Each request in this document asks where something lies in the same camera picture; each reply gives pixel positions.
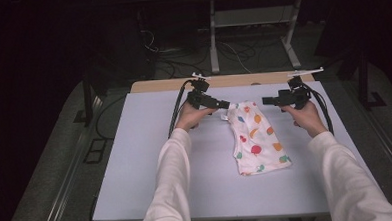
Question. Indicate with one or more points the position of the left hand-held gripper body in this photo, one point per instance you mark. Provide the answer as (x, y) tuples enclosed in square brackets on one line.
[(199, 96)]

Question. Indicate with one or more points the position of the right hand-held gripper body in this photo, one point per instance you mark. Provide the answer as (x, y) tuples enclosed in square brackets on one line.
[(293, 94)]

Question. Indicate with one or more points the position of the white fruit print pants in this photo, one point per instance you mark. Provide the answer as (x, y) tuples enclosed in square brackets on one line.
[(257, 141)]

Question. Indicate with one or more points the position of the person's left hand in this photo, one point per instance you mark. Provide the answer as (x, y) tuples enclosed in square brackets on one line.
[(191, 116)]

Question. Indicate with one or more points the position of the person's right hand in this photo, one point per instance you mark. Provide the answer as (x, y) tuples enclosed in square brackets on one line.
[(305, 118)]

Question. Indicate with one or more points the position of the white metal stand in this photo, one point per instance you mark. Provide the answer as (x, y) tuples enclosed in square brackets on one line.
[(213, 39)]

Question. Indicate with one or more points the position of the black metal stand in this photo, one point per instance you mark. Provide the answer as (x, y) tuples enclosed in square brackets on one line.
[(363, 79), (87, 95)]

